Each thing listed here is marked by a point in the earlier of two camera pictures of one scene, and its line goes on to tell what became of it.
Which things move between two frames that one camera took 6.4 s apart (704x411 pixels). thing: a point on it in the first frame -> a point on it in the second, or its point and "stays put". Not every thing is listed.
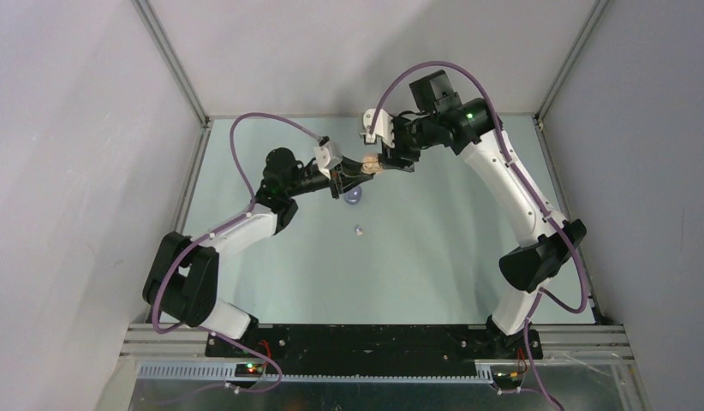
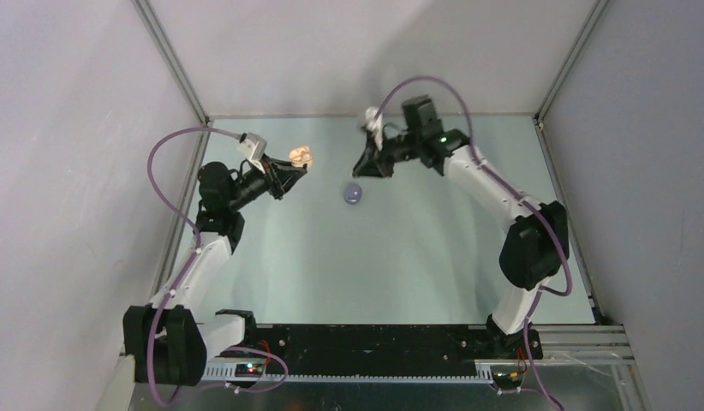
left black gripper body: x=318 y=181 -> x=254 y=183
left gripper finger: x=347 y=182 -> x=289 y=177
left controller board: x=248 y=370 stays put
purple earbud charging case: x=353 y=195 stays put
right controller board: x=510 y=378 stays put
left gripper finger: x=349 y=166 -> x=278 y=164
